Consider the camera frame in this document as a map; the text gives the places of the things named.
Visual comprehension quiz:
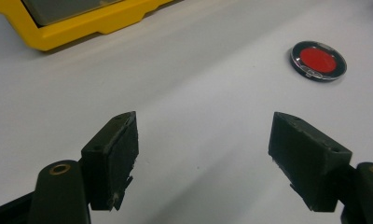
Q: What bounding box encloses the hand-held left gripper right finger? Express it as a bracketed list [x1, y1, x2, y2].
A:
[268, 111, 353, 213]

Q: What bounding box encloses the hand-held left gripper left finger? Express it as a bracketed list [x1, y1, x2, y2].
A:
[80, 111, 140, 212]

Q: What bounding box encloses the yellow drawer organizer cabinet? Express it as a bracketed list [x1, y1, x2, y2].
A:
[0, 0, 176, 52]

